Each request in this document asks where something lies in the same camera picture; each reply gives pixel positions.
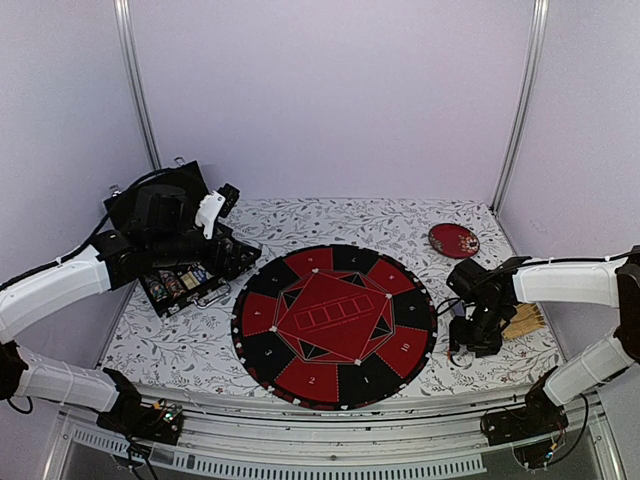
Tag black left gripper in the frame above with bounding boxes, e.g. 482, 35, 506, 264
151, 221, 263, 280

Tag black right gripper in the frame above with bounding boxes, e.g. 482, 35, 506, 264
450, 301, 509, 357

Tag blue small blind button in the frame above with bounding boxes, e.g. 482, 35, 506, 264
447, 350, 474, 370

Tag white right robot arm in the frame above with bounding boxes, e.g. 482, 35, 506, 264
447, 248, 639, 436

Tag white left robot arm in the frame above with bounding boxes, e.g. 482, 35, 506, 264
1, 164, 246, 434

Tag card decks in case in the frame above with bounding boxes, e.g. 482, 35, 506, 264
180, 265, 212, 290

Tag black poker chip case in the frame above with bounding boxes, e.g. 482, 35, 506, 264
103, 161, 261, 317

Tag poker chip row left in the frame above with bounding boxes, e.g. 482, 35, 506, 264
143, 270, 187, 304

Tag woven bamboo tray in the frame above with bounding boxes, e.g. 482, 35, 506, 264
502, 304, 546, 340

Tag floral table cloth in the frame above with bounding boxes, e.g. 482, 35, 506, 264
102, 199, 562, 411

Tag red floral round plate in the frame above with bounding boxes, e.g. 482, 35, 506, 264
428, 223, 480, 259

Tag round red black poker mat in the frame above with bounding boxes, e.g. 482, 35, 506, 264
231, 244, 438, 411

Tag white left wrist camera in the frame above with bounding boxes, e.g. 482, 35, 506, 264
195, 184, 240, 240

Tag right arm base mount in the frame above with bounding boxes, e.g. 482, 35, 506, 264
480, 406, 569, 470

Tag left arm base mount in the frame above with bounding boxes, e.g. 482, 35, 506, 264
96, 397, 184, 446

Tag left aluminium frame post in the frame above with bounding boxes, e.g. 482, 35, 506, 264
113, 0, 162, 171

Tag aluminium frame post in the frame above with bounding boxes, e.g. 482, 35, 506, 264
113, 0, 162, 171
490, 0, 550, 217

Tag right aluminium frame post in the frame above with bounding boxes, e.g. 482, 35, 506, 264
490, 0, 550, 217

